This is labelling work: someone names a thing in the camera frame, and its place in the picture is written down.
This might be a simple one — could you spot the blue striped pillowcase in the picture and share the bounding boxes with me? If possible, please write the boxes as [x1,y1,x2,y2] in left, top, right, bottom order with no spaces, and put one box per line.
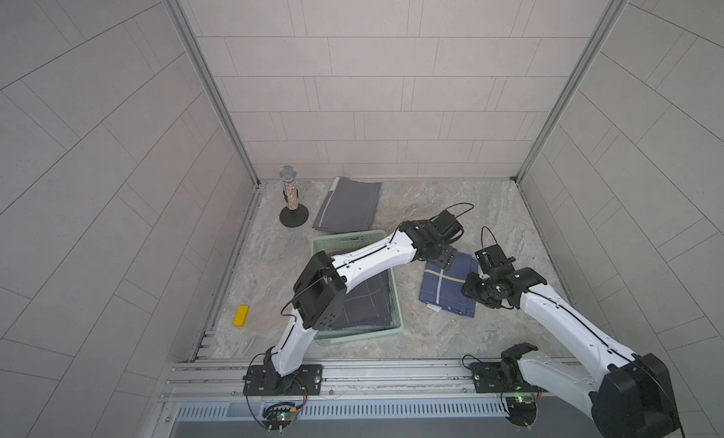
[419,252,479,318]

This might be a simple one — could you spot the dark grey checked pillowcase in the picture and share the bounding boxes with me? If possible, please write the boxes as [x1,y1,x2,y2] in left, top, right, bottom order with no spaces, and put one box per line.
[331,271,392,330]

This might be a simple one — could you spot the mint green plastic basket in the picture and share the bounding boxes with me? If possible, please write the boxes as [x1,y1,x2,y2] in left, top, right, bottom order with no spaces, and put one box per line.
[311,230,403,346]

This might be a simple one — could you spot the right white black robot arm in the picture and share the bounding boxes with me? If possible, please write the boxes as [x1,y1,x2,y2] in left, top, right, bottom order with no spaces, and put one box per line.
[462,245,682,437]

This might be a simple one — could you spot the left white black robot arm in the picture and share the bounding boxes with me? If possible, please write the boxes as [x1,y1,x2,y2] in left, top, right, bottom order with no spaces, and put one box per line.
[264,210,465,377]

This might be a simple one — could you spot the plain grey folded pillowcase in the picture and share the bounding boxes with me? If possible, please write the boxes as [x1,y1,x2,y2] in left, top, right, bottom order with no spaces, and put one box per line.
[313,177,382,234]

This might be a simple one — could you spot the right green circuit board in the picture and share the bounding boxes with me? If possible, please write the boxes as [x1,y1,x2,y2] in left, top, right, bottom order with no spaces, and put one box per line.
[503,396,537,429]

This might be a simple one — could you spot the green circuit board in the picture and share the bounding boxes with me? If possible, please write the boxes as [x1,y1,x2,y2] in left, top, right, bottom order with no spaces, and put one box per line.
[503,396,537,429]
[262,401,303,434]

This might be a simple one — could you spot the yellow rectangular block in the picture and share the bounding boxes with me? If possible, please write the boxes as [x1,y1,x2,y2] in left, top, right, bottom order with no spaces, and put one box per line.
[232,305,250,328]

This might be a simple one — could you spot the left green circuit board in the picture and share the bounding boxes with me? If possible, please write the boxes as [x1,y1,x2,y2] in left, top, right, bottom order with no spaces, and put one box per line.
[262,401,303,434]

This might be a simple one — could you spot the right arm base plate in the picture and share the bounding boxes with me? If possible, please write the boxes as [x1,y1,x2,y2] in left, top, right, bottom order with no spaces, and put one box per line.
[468,362,543,395]

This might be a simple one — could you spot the aluminium mounting rail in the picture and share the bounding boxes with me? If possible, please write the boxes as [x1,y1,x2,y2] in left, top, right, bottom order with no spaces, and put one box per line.
[157,355,632,405]

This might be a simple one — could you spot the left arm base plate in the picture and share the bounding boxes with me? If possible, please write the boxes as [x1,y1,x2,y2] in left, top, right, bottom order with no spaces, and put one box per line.
[242,364,324,397]

